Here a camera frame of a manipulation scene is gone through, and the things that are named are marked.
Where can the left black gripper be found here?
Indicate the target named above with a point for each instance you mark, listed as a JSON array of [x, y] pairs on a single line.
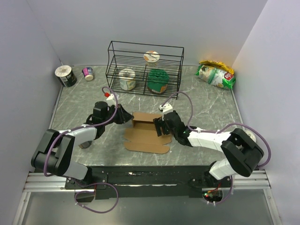
[[127, 116]]

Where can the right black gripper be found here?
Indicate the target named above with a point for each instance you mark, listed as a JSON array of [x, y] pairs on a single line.
[[159, 122]]

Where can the brown cardboard box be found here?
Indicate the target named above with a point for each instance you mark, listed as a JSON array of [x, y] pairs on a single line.
[[142, 136]]

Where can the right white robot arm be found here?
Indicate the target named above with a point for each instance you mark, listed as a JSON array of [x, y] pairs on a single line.
[[242, 154]]

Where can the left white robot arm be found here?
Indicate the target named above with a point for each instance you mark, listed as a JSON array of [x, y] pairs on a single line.
[[54, 151]]

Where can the white yellow cup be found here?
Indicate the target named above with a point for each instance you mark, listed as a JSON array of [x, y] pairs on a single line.
[[127, 79]]

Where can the green lid jar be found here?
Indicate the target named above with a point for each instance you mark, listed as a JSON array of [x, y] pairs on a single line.
[[158, 80]]

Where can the metal tin can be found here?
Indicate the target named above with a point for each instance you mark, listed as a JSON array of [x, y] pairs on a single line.
[[85, 145]]

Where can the small purple yogurt cup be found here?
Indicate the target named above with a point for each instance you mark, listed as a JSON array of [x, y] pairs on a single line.
[[88, 73]]

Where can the orange yogurt cup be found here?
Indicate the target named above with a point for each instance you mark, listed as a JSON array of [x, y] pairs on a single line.
[[151, 58]]

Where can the black can white lid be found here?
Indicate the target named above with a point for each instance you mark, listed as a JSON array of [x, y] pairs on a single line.
[[65, 75]]

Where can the green chips bag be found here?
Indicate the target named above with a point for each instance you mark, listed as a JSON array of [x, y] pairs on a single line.
[[216, 77]]

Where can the yellow chips bag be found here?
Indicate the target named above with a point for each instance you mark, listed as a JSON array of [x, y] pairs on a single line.
[[217, 64]]

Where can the white lidded cup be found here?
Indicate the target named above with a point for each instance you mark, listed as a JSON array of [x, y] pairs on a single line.
[[250, 134]]

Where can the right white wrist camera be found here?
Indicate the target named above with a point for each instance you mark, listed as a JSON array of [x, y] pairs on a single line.
[[166, 108]]

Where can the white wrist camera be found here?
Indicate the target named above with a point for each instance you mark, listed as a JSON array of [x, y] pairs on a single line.
[[110, 98], [166, 108]]

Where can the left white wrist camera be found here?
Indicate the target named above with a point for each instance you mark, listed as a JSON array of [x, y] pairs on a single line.
[[110, 98]]

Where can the black wire rack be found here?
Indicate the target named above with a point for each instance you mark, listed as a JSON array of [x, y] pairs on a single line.
[[123, 55]]

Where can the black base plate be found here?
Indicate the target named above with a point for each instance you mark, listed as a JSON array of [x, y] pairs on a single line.
[[148, 181]]

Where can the aluminium rail frame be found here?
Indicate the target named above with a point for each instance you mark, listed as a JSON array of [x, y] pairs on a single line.
[[37, 182]]

